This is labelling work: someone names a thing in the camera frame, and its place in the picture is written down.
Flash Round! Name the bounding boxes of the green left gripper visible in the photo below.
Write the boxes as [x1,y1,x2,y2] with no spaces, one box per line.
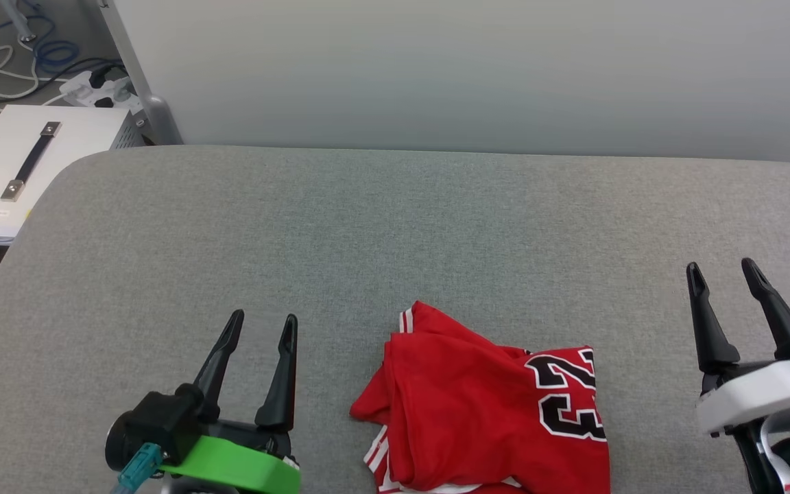
[160,309,302,494]

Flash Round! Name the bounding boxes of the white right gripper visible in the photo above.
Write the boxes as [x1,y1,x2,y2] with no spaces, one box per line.
[686,257,790,438]

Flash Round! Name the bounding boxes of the red basketball jersey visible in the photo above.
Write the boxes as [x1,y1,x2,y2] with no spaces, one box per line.
[349,300,612,494]

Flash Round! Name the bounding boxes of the white power supply box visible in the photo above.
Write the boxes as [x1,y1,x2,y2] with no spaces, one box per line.
[0,104,147,289]

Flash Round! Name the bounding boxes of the white power strip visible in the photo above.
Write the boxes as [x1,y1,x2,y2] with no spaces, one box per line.
[59,69,143,115]

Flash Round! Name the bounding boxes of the white room divider panel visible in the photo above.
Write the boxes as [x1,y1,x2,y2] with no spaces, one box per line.
[97,0,790,167]

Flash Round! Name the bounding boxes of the black cable with teal plug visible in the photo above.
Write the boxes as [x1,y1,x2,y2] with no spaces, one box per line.
[108,443,164,494]

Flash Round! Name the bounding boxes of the blue floor cable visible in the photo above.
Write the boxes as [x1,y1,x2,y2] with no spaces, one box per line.
[0,0,82,78]

